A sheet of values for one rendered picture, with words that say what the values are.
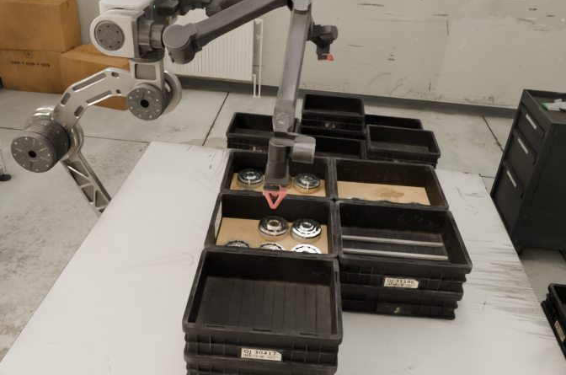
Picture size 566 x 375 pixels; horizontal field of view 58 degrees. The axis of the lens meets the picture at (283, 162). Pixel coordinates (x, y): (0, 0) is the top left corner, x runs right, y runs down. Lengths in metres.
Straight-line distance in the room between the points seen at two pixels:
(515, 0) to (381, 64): 1.19
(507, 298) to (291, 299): 0.77
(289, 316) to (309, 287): 0.13
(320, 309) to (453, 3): 3.60
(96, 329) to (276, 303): 0.54
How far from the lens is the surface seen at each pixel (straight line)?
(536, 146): 3.01
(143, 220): 2.04
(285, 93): 1.43
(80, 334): 1.67
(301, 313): 1.49
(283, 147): 1.37
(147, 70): 1.92
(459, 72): 4.92
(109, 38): 1.61
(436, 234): 1.88
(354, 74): 4.80
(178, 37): 1.52
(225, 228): 1.76
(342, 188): 2.02
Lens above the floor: 1.91
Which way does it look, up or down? 30 degrees down
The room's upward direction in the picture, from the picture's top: 4 degrees clockwise
